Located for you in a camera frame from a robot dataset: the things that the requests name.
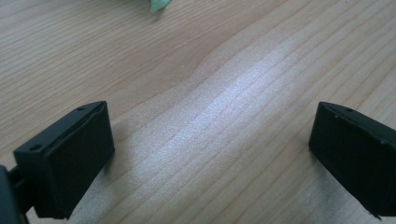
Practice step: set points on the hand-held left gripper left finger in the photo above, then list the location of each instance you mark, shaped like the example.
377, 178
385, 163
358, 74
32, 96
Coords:
71, 161

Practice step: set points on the green cloth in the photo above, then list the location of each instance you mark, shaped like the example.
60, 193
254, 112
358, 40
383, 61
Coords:
158, 4

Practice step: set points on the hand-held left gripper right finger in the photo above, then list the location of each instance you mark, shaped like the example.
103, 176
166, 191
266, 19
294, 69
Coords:
355, 155

